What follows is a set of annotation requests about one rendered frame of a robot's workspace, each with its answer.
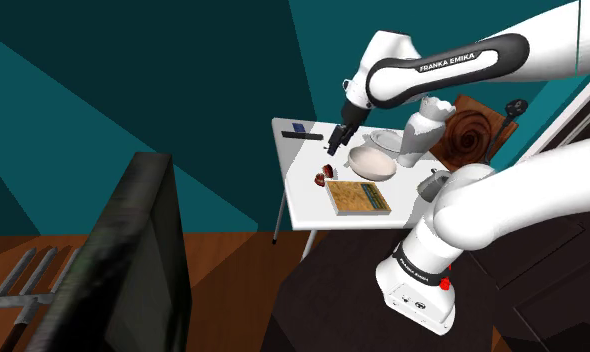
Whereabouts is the white plate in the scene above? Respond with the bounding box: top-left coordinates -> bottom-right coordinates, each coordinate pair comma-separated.
369,128 -> 405,158

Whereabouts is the white bowl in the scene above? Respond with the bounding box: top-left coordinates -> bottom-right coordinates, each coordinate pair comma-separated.
347,146 -> 399,183

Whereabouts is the black remote control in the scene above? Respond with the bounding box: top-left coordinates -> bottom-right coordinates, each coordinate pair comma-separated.
281,130 -> 324,142

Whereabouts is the white vase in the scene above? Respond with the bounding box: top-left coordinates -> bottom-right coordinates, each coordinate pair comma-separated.
397,95 -> 458,169

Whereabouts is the tan book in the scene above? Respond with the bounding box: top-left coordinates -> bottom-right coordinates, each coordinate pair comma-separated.
323,179 -> 393,217

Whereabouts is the white folding table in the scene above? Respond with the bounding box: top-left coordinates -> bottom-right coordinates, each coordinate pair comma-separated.
270,116 -> 453,261

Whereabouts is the grey cup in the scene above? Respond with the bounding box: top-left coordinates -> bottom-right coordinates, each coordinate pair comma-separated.
416,168 -> 453,204

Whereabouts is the brown wooden board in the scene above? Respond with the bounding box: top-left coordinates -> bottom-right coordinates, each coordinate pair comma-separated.
428,93 -> 520,173

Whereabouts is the dark robot stand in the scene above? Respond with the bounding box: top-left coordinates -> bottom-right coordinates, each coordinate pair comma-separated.
259,210 -> 590,352

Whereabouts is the white framed window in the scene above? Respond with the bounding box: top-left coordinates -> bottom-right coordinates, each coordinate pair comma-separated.
516,70 -> 590,165

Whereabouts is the dark flat screen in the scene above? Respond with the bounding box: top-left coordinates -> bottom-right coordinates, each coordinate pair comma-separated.
25,151 -> 193,352

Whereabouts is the grey metal rack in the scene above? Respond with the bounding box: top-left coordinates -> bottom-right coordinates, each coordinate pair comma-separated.
0,246 -> 82,352

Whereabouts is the black long-handled kitchen tool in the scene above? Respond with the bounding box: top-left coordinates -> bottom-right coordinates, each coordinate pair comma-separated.
483,98 -> 530,165

